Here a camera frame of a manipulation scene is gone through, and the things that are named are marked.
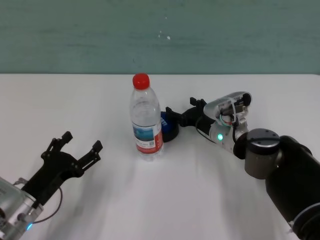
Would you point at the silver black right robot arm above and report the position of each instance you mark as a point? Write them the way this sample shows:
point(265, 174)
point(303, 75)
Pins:
point(275, 160)

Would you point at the clear water bottle red cap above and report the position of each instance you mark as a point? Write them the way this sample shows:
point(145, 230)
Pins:
point(146, 125)

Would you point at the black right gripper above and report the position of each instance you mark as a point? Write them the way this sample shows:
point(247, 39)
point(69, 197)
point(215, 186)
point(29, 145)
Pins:
point(197, 120)

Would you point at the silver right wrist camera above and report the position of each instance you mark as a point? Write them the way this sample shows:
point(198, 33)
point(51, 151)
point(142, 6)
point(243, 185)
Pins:
point(230, 105)

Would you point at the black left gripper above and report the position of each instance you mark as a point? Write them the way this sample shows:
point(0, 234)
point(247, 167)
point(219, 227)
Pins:
point(55, 170)

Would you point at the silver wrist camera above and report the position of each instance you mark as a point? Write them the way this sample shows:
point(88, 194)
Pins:
point(6, 186)
point(230, 105)

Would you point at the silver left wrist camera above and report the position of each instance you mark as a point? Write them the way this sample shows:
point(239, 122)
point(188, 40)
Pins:
point(6, 186)

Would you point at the blue push button black base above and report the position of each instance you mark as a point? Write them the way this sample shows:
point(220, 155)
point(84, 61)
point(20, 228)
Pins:
point(168, 126)

